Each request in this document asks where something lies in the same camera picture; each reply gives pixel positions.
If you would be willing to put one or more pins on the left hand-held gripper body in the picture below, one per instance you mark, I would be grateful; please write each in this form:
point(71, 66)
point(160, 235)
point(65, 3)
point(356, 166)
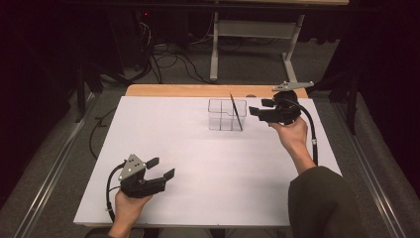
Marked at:
point(133, 178)

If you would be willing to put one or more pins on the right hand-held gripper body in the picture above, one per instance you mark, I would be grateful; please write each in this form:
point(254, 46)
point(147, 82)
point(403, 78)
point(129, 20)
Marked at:
point(285, 110)

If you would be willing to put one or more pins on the dark paintbrush with gold ferrule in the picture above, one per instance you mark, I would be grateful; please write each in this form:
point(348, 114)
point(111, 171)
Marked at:
point(236, 112)

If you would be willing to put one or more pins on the person's left hand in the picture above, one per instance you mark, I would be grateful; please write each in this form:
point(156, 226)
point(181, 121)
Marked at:
point(127, 210)

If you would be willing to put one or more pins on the white desk frame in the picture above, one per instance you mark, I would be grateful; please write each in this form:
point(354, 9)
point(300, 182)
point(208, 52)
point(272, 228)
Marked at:
point(251, 29)

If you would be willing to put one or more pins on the person's right hand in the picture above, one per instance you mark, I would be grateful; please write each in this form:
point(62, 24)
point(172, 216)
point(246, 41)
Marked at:
point(294, 135)

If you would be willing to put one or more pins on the wooden table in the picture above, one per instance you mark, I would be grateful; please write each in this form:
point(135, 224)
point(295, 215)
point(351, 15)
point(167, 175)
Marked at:
point(185, 90)

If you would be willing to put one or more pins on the metal floor rail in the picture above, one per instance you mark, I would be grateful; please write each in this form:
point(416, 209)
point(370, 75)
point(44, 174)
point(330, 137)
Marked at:
point(373, 185)
point(49, 178)

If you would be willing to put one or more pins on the white board sheet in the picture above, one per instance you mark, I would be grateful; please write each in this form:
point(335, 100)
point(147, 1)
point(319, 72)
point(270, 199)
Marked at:
point(204, 172)

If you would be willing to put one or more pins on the clear plastic organizer box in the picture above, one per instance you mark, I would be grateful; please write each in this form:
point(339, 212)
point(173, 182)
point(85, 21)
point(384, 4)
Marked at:
point(219, 114)

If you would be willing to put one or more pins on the black metal stand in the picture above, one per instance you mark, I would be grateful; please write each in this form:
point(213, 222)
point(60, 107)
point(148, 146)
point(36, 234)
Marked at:
point(82, 89)

